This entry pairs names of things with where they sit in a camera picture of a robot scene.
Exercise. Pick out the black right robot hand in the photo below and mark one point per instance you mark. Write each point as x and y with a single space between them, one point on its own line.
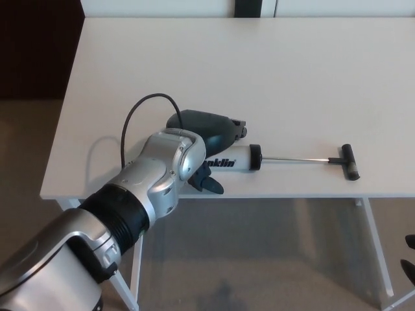
410 266

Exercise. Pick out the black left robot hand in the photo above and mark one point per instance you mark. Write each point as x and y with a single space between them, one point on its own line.
207 128

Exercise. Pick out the white Franklin hand air pump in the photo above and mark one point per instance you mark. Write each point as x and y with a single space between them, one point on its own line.
241 157

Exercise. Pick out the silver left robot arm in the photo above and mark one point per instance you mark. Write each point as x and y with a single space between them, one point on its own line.
97 220

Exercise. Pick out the black vertical panel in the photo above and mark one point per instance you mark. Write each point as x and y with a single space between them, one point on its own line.
248 7

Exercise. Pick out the white cabinet row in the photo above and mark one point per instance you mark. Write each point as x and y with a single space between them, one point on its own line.
162 6

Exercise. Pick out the dark brown cabinet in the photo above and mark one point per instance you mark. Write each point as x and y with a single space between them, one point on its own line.
35 48

